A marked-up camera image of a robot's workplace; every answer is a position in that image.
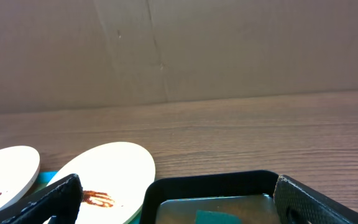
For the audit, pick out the cardboard backdrop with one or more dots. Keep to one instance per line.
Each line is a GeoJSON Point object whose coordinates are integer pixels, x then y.
{"type": "Point", "coordinates": [59, 55]}

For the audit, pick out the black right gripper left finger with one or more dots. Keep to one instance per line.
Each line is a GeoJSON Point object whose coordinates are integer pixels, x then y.
{"type": "Point", "coordinates": [57, 203]}

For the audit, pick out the teal serving tray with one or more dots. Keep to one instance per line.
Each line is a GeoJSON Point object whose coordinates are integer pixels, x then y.
{"type": "Point", "coordinates": [44, 178]}

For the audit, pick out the white plate with sauce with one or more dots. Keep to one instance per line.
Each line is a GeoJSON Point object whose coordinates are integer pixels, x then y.
{"type": "Point", "coordinates": [19, 168]}

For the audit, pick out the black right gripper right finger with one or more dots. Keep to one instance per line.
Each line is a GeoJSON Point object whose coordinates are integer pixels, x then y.
{"type": "Point", "coordinates": [296, 203]}

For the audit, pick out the black water tray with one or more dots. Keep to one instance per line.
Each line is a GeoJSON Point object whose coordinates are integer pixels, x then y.
{"type": "Point", "coordinates": [255, 182]}

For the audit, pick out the light green plate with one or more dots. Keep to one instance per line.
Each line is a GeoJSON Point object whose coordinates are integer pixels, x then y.
{"type": "Point", "coordinates": [114, 178]}

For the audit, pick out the green yellow sponge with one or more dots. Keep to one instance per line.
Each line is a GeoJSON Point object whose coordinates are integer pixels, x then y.
{"type": "Point", "coordinates": [209, 217]}

